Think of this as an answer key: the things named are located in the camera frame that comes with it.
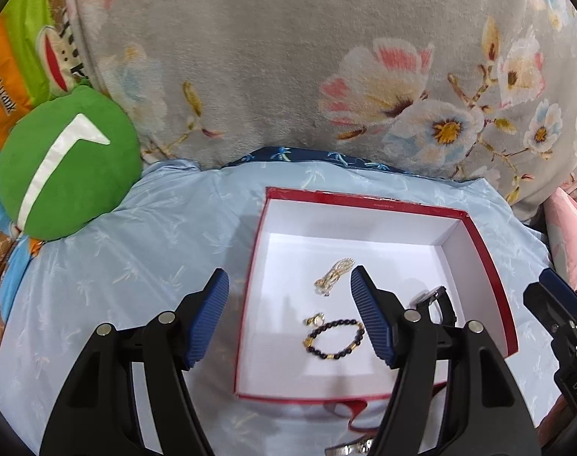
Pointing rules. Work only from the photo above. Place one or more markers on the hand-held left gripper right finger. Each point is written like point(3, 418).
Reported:
point(371, 318)

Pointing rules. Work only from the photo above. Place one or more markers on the light blue palm-print bedsheet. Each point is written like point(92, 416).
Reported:
point(150, 256)

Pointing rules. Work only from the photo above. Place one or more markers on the silver metal wristwatch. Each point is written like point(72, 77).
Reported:
point(345, 450)

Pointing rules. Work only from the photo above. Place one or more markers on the green round cushion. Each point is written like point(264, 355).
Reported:
point(70, 171)

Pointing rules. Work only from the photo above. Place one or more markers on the dark blue palm-print cloth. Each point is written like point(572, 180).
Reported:
point(288, 156)

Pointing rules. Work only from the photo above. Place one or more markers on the black smartwatch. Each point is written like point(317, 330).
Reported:
point(438, 297)

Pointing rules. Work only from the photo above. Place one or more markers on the red cardboard box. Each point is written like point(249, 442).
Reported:
point(317, 247)

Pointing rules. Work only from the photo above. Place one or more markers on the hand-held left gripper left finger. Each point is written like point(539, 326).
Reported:
point(207, 318)

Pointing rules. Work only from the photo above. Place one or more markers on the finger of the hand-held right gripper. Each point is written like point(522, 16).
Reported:
point(556, 284)
point(544, 311)

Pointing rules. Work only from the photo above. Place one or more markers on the pink cartoon pillow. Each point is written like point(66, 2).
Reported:
point(571, 228)

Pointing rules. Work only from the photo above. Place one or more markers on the grey floral blanket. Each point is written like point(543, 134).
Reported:
point(269, 57)

